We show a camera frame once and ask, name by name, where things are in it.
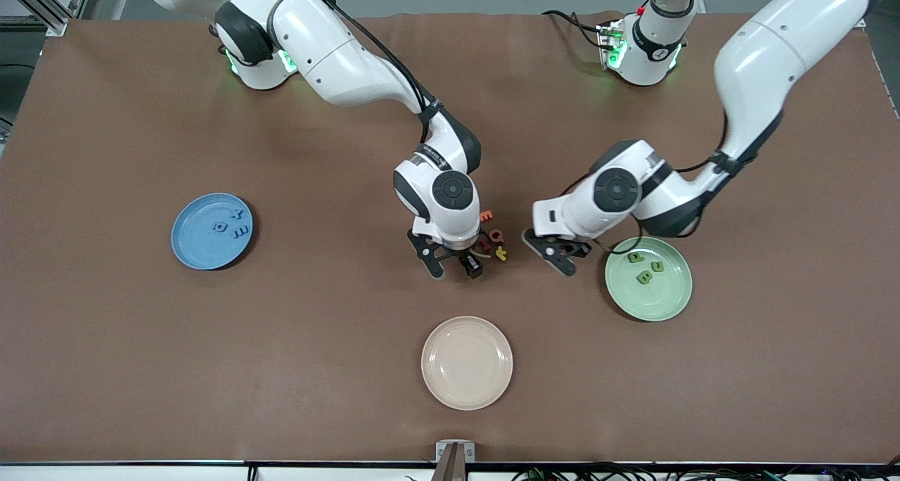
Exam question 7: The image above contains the black cable bundle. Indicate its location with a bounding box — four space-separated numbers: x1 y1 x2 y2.
512 455 900 481

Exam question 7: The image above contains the white table edge rail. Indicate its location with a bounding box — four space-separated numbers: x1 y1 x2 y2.
0 461 900 481

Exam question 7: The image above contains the green round plate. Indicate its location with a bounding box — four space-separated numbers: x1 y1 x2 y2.
605 236 693 323

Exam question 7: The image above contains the beige round plate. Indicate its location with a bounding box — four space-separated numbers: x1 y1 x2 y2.
420 316 514 411

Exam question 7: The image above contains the black base power cable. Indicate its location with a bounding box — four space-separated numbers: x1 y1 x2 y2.
541 8 607 49

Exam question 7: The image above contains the brown table cover mat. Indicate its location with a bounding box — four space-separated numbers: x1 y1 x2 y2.
0 10 900 466

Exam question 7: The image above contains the blue round plate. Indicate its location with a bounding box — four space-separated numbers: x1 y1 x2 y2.
171 193 254 271

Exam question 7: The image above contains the grey arm base connector block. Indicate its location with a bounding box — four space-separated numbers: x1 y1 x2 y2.
596 20 628 72

